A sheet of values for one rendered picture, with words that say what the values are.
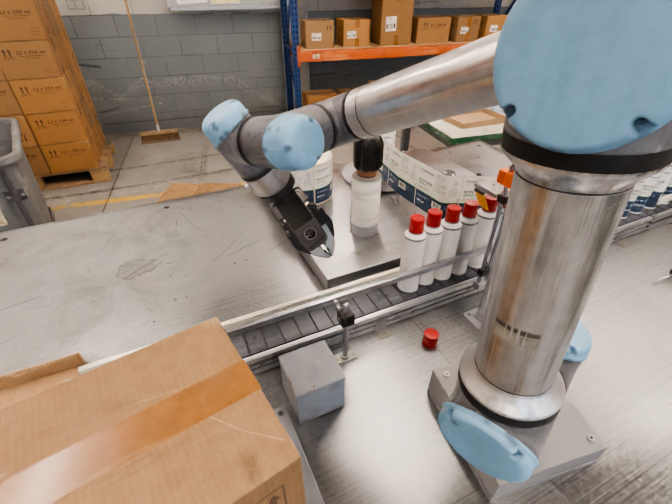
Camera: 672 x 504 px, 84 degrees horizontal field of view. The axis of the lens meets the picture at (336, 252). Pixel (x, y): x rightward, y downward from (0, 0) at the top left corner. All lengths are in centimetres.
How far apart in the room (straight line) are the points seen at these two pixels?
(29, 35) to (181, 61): 177
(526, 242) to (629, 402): 68
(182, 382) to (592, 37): 49
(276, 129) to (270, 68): 469
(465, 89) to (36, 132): 376
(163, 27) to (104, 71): 82
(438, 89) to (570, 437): 60
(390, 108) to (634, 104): 32
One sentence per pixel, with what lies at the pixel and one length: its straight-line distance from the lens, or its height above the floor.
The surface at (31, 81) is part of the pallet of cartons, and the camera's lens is 390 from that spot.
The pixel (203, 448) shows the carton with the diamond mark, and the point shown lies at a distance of 46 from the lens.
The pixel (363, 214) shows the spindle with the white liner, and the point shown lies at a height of 96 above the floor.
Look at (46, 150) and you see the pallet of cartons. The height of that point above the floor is 35.
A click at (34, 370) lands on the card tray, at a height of 86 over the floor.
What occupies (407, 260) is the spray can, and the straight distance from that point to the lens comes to 89.
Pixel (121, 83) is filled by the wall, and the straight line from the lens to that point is 527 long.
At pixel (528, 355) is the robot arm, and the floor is 121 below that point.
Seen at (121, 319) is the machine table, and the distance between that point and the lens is 108.
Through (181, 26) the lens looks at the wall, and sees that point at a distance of 511.
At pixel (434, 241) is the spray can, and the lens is 90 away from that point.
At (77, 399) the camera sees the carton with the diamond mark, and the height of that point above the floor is 112.
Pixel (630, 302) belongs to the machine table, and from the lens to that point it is 125.
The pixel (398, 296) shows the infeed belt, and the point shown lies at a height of 88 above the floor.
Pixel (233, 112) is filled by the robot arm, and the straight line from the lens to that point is 60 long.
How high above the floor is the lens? 151
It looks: 36 degrees down
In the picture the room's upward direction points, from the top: straight up
